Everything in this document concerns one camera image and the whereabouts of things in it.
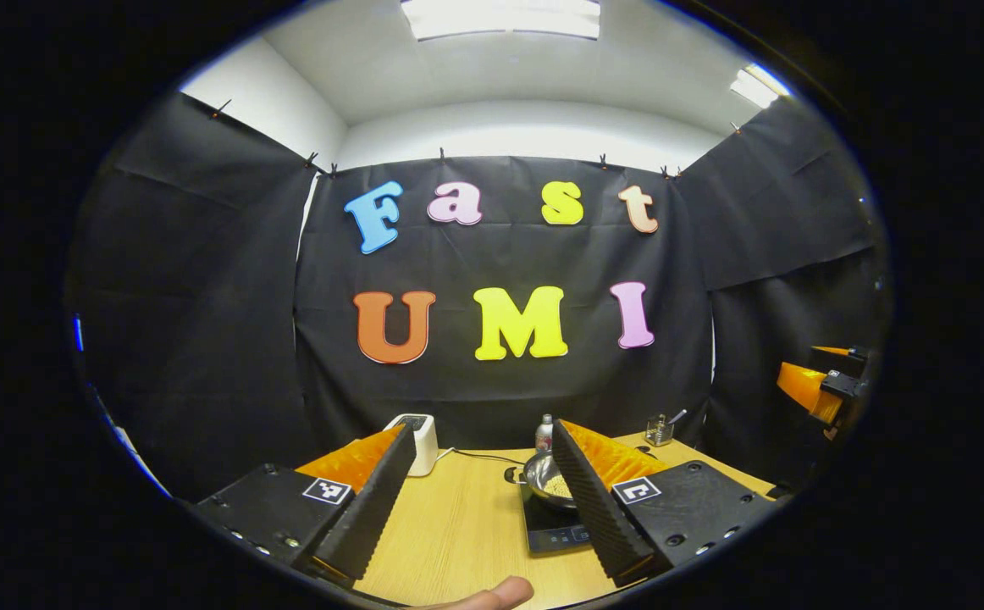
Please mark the small ceiling light panel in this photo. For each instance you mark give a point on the small ceiling light panel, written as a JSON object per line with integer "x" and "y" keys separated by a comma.
{"x": 759, "y": 87}

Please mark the black backdrop cloth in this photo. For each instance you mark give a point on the black backdrop cloth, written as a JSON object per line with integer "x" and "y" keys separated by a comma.
{"x": 500, "y": 390}

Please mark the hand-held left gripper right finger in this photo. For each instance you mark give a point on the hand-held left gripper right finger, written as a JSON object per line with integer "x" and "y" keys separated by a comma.
{"x": 594, "y": 508}

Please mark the black induction cooktop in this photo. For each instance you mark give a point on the black induction cooktop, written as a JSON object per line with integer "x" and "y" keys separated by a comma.
{"x": 551, "y": 529}

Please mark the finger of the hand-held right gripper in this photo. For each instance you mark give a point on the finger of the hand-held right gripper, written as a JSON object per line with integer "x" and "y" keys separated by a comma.
{"x": 843, "y": 360}
{"x": 805, "y": 388}

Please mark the glass jar with spoon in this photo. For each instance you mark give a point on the glass jar with spoon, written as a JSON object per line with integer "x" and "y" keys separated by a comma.
{"x": 660, "y": 430}

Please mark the white toaster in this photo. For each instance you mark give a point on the white toaster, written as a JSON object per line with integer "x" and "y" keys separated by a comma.
{"x": 424, "y": 440}

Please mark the long ceiling light panel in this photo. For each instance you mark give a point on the long ceiling light panel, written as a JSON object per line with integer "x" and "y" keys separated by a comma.
{"x": 500, "y": 17}

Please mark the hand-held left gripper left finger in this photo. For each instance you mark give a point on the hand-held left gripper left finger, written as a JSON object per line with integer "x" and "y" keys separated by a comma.
{"x": 373, "y": 508}

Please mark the silver drink bottle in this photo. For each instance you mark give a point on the silver drink bottle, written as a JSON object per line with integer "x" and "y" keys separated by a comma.
{"x": 544, "y": 434}

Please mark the pile of soybeans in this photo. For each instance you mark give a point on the pile of soybeans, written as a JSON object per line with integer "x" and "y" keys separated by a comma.
{"x": 558, "y": 485}

